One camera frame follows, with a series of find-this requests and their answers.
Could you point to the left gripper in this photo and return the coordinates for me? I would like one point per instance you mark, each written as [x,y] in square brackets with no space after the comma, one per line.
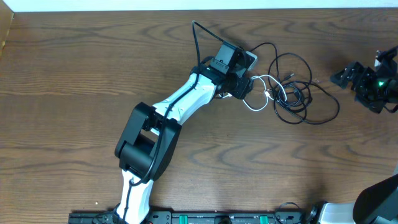
[246,88]

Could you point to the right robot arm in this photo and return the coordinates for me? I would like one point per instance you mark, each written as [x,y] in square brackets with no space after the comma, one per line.
[375,204]

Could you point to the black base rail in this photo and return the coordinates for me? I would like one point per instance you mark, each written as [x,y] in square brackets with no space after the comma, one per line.
[167,217]

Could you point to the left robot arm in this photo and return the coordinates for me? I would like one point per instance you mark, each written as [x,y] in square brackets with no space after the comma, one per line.
[150,136]

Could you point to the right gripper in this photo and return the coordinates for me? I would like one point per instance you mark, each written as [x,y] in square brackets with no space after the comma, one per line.
[365,73]

